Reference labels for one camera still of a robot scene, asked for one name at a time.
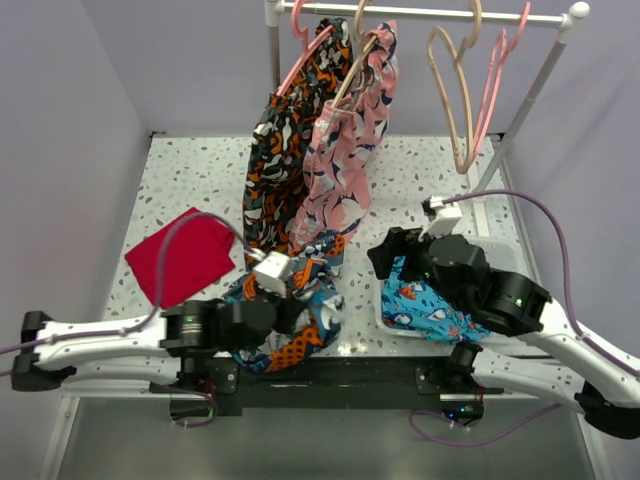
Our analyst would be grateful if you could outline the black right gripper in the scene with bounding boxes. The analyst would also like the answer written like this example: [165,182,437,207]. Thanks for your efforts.
[365,221,464,310]

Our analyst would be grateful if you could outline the blue orange patterned shorts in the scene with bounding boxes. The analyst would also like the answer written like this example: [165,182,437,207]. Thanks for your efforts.
[231,231,346,373]

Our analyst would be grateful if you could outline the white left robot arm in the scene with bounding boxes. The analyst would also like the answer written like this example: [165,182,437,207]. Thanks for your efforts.
[3,295,306,392]

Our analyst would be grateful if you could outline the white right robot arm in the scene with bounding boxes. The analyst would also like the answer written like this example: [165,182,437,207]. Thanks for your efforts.
[367,227,639,440]

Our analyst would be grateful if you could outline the light blue shark shorts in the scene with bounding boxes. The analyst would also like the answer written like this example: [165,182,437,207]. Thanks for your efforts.
[381,256,491,345]

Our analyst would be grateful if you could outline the pink patterned shorts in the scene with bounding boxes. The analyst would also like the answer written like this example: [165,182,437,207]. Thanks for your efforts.
[289,20,399,248]

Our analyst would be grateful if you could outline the black orange camouflage shorts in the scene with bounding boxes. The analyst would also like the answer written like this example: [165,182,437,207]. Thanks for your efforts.
[242,17,353,253]

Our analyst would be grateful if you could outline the wooden hanger with shorts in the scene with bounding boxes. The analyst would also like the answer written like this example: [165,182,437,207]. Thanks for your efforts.
[331,0,377,109]

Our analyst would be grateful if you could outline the empty wooden hanger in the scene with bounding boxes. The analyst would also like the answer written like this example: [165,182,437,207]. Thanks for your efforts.
[426,0,483,175]

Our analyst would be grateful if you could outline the empty pink hanger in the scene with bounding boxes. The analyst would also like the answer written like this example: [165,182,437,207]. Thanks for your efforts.
[472,1,531,159]

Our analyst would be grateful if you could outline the pink hanger left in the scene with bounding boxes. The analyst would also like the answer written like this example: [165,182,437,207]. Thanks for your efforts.
[276,0,333,96]

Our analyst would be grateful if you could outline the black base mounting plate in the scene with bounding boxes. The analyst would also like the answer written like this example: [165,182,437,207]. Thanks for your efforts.
[150,356,502,416]

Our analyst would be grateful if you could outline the white plastic basket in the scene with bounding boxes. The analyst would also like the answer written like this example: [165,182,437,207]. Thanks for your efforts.
[373,234,517,347]

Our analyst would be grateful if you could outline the white clothes rack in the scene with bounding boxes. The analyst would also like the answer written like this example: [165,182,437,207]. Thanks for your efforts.
[264,0,590,192]

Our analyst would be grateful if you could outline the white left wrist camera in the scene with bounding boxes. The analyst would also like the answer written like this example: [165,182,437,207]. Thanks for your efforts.
[248,248,292,298]

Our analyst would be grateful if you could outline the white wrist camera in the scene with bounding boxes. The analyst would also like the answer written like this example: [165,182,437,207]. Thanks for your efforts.
[248,248,292,298]
[419,196,462,240]

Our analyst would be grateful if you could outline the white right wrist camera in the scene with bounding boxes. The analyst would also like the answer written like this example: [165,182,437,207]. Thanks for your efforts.
[419,196,462,240]

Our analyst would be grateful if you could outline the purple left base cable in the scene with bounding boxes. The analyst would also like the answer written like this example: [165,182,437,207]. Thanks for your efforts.
[169,379,221,429]

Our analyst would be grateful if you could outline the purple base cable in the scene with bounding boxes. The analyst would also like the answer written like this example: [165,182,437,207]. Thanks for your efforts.
[169,379,221,429]
[407,403,564,449]

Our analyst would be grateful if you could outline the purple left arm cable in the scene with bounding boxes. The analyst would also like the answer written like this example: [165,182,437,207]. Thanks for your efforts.
[0,211,259,376]

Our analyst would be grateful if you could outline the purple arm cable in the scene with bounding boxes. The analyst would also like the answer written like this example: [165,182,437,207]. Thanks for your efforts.
[0,211,259,376]
[443,188,640,379]

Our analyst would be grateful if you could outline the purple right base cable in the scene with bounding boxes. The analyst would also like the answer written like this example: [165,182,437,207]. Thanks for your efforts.
[407,403,564,449]

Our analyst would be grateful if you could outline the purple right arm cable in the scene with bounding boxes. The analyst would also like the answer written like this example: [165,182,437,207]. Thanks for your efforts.
[443,188,640,379]

